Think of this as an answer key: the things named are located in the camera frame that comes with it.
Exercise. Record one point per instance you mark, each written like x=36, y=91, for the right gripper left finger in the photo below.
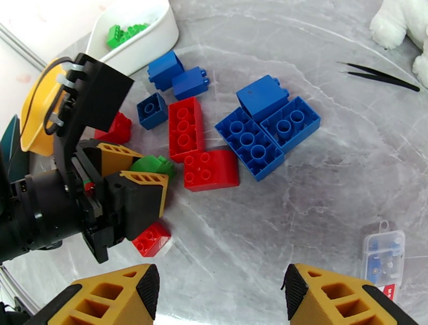
x=100, y=300

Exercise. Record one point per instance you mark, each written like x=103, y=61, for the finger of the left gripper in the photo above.
x=113, y=157
x=140, y=200

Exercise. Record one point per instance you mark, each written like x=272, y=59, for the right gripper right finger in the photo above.
x=334, y=300

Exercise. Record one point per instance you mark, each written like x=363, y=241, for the red small lego brick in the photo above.
x=118, y=130

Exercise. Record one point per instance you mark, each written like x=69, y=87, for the green sloped lego brick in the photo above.
x=115, y=36
x=150, y=164

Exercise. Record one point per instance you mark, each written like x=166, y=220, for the red long lego brick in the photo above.
x=184, y=130
x=153, y=240

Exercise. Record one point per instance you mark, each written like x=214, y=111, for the blue small square lego brick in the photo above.
x=152, y=112

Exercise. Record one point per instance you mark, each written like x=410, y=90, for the red curved lego brick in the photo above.
x=214, y=170

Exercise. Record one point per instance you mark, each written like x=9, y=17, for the blue tall lego brick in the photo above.
x=190, y=83
x=165, y=70
x=262, y=97

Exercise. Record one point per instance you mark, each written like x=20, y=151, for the blue two-by-four lego brick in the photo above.
x=249, y=143

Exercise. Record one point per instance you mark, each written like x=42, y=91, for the green long lego brick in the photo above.
x=135, y=30

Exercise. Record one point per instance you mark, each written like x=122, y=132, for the blue two-by-three lego brick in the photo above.
x=294, y=125

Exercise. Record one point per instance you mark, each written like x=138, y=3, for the clear small plastic case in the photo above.
x=384, y=254

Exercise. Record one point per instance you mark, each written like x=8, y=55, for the dark teal plastic tub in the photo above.
x=11, y=140

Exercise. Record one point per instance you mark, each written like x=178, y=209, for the yellow plastic tub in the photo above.
x=33, y=110

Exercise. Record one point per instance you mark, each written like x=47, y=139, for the white plastic tub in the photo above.
x=147, y=50

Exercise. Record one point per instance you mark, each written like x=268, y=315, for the black tweezers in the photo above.
x=378, y=76

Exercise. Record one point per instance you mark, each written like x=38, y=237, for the grey white husky plush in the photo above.
x=391, y=23

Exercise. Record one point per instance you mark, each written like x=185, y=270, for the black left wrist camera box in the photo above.
x=100, y=93

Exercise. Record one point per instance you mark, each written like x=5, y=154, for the aluminium frame post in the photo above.
x=23, y=45

